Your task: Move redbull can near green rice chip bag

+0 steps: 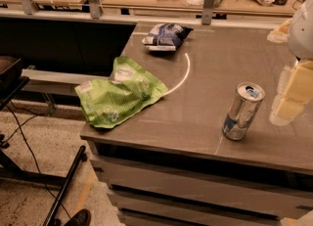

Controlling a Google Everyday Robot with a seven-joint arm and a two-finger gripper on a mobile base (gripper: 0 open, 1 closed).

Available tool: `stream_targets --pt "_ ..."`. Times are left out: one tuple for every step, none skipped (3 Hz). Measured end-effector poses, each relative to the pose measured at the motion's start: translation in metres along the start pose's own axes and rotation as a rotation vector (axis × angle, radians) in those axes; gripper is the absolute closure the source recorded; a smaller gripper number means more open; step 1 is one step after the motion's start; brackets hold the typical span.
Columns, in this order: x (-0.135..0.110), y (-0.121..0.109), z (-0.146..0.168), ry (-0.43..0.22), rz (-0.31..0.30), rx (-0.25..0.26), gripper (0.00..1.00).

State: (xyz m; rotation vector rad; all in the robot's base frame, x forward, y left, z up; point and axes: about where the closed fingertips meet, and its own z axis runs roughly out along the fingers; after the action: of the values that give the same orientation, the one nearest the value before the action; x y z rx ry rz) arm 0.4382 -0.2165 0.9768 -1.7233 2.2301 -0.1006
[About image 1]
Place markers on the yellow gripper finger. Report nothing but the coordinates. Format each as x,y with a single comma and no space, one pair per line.
280,34
295,90

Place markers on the silver redbull can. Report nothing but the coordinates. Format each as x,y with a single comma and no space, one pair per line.
247,101

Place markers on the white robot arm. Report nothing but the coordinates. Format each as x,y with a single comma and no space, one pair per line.
300,42

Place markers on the blue white chip bag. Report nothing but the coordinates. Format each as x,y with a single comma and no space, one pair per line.
166,37

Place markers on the green rice chip bag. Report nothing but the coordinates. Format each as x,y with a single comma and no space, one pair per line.
107,103

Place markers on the grey drawer cabinet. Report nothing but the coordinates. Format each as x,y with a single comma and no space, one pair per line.
152,188

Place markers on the black shoe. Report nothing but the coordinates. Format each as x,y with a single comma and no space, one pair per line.
81,218

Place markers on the black chair base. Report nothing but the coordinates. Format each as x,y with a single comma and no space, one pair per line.
11,82

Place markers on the metal bracket right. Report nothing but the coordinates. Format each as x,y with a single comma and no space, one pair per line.
207,11

